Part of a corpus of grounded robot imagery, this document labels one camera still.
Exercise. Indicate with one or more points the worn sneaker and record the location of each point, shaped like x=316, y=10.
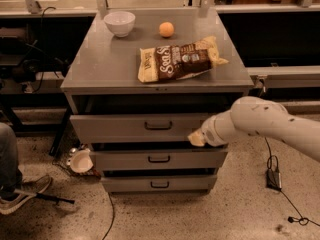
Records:
x=10, y=200

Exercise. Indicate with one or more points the brown yellow chip bag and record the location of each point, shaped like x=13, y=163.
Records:
x=173, y=62

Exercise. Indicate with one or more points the grey metal drawer cabinet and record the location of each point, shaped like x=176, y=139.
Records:
x=103, y=79

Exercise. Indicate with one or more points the grey middle drawer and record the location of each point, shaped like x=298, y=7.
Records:
x=158, y=159

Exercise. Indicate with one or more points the person's leg in jeans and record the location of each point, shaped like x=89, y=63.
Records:
x=10, y=175

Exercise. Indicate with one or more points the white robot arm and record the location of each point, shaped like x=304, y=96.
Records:
x=254, y=116

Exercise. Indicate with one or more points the white ceramic bowl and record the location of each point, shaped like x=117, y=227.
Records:
x=120, y=23

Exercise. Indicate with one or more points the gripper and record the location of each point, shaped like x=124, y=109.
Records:
x=209, y=132

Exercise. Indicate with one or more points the orange fruit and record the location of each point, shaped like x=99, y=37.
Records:
x=166, y=29

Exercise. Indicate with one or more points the grey bottom drawer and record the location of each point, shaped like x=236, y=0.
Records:
x=155, y=184

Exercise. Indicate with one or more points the dark machinery on left shelf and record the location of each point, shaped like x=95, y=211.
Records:
x=23, y=57

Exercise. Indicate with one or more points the grey top drawer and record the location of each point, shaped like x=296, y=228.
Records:
x=136, y=127

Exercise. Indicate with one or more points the black rod on floor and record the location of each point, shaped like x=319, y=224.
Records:
x=44, y=196

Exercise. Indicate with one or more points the black power adapter with cable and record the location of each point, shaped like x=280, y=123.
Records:
x=274, y=182

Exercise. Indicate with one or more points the grey drawer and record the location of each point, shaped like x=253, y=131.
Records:
x=136, y=127
x=158, y=159
x=155, y=184

